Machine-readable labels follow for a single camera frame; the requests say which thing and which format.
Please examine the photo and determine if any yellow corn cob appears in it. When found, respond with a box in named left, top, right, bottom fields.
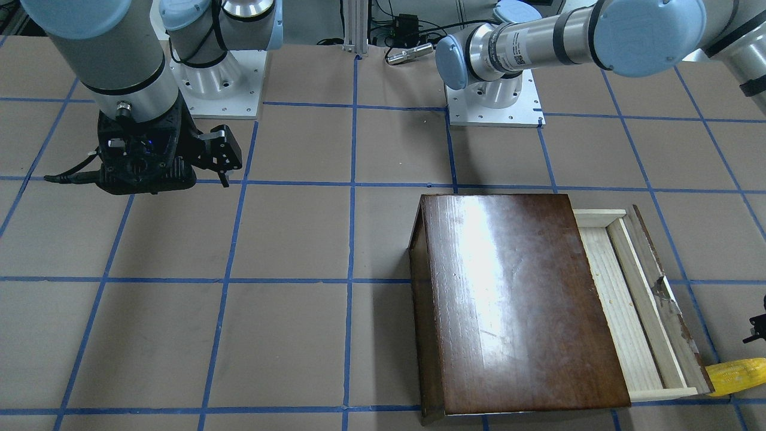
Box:
left=706, top=357, right=765, bottom=397

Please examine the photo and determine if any light wood drawer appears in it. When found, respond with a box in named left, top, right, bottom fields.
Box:
left=574, top=207, right=713, bottom=403

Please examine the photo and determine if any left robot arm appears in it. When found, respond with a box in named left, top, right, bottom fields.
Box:
left=436, top=1, right=764, bottom=358

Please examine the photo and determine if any silver cylindrical connector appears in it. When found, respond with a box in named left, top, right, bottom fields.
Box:
left=385, top=43, right=434, bottom=66

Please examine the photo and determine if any dark brown wooden cabinet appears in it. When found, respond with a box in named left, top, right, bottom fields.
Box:
left=408, top=193, right=631, bottom=426

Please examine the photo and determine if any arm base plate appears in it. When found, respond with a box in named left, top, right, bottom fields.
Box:
left=169, top=51, right=268, bottom=120
left=444, top=70, right=546, bottom=128

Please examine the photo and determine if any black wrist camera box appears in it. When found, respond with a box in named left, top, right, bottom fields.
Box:
left=96, top=100, right=196, bottom=195

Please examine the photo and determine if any aluminium frame post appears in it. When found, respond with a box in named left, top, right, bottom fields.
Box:
left=341, top=0, right=370, bottom=59

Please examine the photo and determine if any black cable bundle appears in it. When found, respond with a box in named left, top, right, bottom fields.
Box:
left=316, top=0, right=497, bottom=48

